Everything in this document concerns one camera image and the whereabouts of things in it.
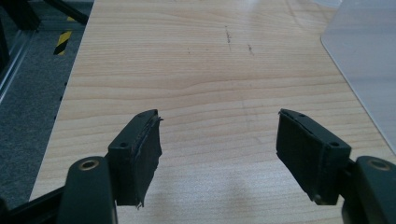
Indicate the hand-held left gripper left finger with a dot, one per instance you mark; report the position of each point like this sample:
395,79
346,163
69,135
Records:
137,155

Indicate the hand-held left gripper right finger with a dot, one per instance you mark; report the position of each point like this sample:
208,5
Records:
311,155

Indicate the translucent plastic mat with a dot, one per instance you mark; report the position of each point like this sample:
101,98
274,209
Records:
364,59

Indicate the yellow black hazard tape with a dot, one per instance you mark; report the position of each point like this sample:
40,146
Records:
63,43

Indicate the black metal stand frame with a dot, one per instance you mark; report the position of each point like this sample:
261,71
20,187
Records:
34,12

